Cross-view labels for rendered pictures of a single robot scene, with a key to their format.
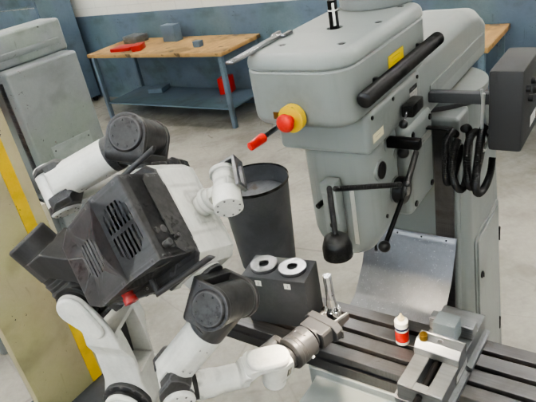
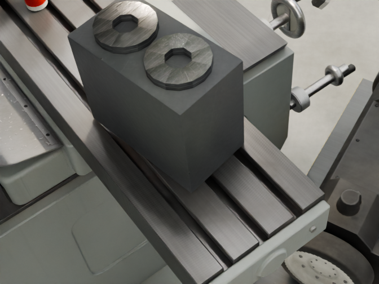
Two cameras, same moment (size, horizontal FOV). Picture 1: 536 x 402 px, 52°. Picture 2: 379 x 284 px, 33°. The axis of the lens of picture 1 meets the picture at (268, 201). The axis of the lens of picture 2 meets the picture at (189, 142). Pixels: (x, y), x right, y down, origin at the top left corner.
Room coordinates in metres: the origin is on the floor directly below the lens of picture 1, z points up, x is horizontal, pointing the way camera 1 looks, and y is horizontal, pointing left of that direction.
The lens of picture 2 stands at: (2.03, 0.26, 1.75)
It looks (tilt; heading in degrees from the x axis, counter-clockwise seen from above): 54 degrees down; 201
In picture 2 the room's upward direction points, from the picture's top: 8 degrees counter-clockwise
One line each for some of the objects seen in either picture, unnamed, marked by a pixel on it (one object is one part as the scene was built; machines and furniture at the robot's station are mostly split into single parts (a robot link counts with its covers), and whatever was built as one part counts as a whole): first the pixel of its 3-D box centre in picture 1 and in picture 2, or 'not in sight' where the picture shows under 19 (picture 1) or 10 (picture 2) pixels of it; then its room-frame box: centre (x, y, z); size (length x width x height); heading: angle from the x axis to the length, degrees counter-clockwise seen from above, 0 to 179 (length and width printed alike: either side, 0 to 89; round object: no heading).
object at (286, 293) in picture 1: (282, 289); (159, 89); (1.48, 0.01, 1.05); 0.22 x 0.12 x 0.20; 62
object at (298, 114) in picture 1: (292, 118); not in sight; (1.11, -0.08, 1.76); 0.06 x 0.02 x 0.06; 52
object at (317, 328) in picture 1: (312, 336); not in sight; (1.15, -0.05, 1.12); 0.13 x 0.12 x 0.10; 39
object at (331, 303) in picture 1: (329, 292); not in sight; (1.20, -0.12, 1.22); 0.03 x 0.03 x 0.11
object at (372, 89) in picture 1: (403, 65); not in sight; (1.23, -0.36, 1.79); 0.45 x 0.04 x 0.04; 142
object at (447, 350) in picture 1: (439, 348); not in sight; (1.10, -0.38, 1.04); 0.12 x 0.06 x 0.04; 49
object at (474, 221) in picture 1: (436, 268); not in sight; (1.78, -0.61, 0.78); 0.50 x 0.46 x 1.56; 142
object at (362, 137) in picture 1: (352, 107); not in sight; (1.32, -0.25, 1.68); 0.34 x 0.24 x 0.10; 142
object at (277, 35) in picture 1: (259, 46); not in sight; (1.23, -0.05, 1.89); 0.24 x 0.04 x 0.01; 145
